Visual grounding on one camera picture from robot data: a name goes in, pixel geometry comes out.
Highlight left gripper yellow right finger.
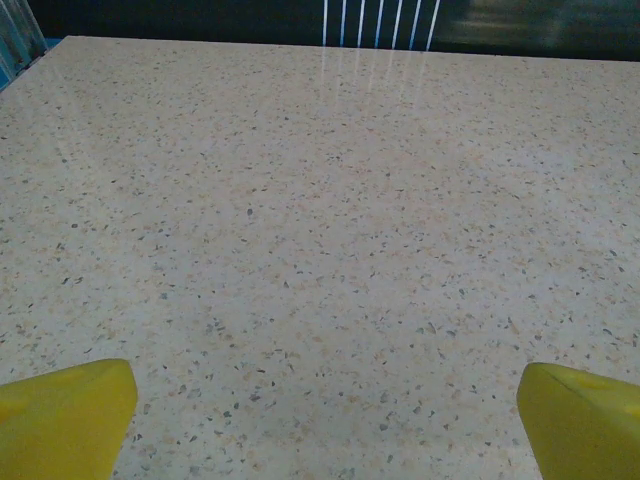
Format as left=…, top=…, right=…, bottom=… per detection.
left=515, top=362, right=640, bottom=480

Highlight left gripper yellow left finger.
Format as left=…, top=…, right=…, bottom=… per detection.
left=0, top=357, right=139, bottom=480

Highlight aluminium frame post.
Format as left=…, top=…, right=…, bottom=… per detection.
left=0, top=0, right=49, bottom=76

